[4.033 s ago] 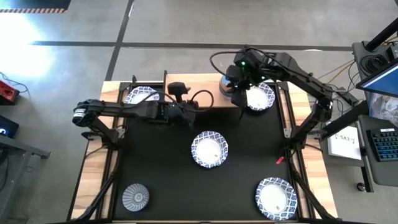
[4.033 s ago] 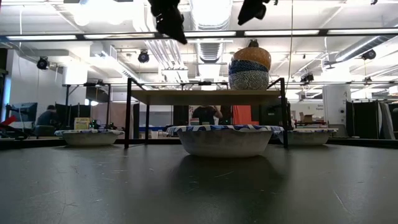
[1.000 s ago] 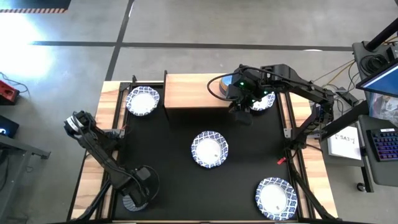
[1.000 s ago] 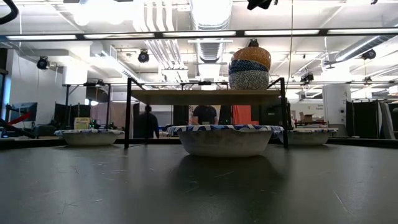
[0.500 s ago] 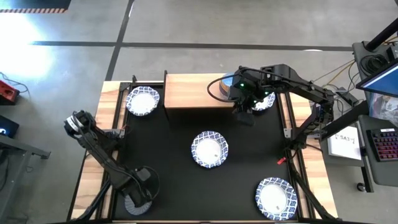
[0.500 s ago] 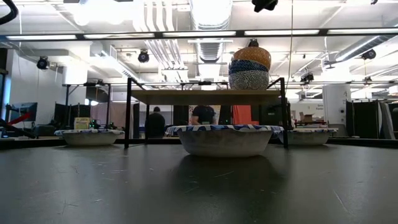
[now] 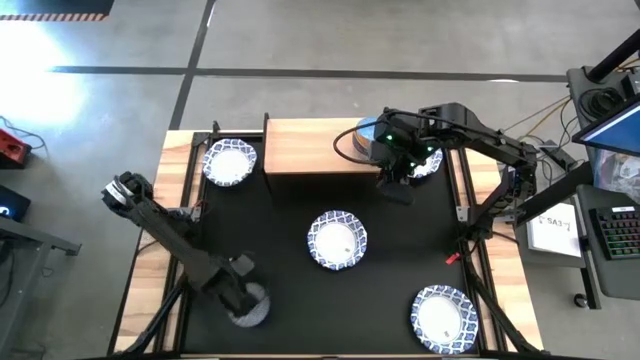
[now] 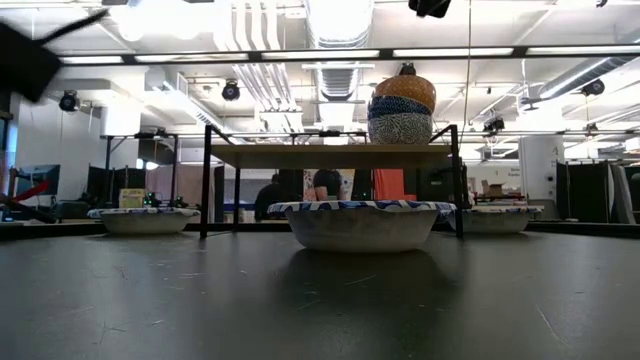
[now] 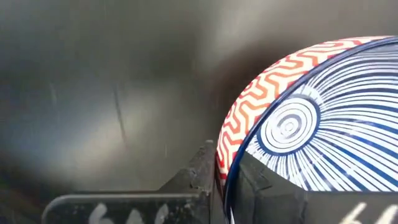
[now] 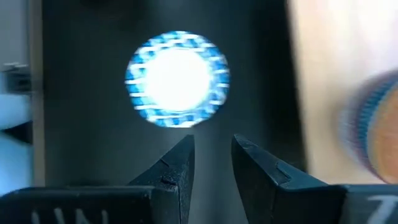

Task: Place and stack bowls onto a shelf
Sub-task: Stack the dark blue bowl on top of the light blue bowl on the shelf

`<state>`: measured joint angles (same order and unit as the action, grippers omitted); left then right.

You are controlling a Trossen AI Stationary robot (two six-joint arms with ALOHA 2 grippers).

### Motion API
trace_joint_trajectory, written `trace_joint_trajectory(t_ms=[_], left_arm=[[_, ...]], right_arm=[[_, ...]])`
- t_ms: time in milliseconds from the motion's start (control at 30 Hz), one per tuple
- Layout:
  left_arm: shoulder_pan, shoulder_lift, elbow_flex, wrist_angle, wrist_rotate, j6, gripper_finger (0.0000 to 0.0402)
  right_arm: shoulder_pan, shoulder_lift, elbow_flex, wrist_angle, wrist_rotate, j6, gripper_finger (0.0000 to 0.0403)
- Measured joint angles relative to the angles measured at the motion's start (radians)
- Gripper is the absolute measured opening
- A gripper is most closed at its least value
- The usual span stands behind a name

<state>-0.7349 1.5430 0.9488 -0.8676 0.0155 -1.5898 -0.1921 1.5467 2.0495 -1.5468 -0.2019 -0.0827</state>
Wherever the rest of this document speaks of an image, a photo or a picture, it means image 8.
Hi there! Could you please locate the orange patterned ceramic bowl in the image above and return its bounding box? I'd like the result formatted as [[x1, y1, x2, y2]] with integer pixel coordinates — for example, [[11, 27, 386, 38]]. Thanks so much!
[[372, 74, 438, 114]]

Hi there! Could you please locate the person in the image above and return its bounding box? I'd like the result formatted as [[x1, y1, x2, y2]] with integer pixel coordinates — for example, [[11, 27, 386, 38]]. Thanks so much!
[[311, 168, 345, 202], [253, 172, 285, 223]]

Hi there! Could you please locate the slanted silver air duct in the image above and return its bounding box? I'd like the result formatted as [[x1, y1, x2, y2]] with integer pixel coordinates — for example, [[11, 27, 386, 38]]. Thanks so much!
[[537, 53, 640, 101]]

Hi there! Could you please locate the white pillar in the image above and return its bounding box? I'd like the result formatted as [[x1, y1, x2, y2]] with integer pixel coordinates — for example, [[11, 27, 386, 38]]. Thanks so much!
[[518, 134, 567, 222]]

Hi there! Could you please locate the blue white paper bowl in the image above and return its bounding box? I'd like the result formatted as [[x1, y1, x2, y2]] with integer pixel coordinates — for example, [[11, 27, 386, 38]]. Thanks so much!
[[266, 199, 457, 253], [86, 206, 202, 236], [438, 205, 544, 235]]

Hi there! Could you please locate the black overhead frame bar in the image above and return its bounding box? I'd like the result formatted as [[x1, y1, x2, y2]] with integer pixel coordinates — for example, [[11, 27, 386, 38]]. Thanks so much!
[[52, 43, 640, 66]]

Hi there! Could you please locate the ribbed silver air duct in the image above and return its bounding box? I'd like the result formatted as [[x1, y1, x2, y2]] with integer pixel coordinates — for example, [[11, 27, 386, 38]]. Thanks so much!
[[304, 0, 376, 102]]

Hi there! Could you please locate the cardboard box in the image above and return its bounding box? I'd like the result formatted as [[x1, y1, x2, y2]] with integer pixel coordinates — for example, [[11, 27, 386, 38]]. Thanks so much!
[[480, 178, 506, 198]]

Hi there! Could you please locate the red partition panel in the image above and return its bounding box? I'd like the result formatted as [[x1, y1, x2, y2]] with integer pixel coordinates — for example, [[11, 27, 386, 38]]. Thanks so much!
[[372, 168, 418, 202]]

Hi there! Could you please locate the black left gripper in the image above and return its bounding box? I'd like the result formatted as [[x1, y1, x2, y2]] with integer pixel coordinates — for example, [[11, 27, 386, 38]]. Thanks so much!
[[0, 8, 110, 105]]

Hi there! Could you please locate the dark blue patterned ceramic bowl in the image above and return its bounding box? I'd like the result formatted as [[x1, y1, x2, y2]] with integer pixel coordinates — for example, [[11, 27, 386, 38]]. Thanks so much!
[[366, 94, 435, 122]]

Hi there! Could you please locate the yellow box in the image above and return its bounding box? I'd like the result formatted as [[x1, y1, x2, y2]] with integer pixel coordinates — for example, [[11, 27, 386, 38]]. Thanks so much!
[[118, 187, 147, 209]]

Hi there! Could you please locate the black partition panel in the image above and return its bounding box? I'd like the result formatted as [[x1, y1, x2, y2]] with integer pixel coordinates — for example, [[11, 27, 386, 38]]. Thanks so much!
[[86, 163, 147, 209], [555, 159, 614, 224]]

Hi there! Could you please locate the wooden shelf with black frame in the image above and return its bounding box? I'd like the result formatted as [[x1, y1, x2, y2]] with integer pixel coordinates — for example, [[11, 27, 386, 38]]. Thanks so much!
[[199, 123, 466, 240]]

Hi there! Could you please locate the white hanging curtain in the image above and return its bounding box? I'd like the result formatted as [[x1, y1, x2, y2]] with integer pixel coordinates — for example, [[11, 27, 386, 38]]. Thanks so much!
[[607, 163, 634, 225]]

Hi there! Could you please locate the red angled bar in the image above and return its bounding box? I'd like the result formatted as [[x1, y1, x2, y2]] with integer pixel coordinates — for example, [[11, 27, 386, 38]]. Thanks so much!
[[8, 179, 52, 205]]

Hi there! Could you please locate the white grey patterned ceramic bowl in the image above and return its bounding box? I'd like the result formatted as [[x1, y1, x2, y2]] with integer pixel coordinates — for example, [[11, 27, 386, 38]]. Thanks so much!
[[367, 111, 434, 146]]

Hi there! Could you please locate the black metal frame rig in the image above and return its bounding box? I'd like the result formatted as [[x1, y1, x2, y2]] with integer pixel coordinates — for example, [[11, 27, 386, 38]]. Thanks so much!
[[99, 128, 180, 210]]

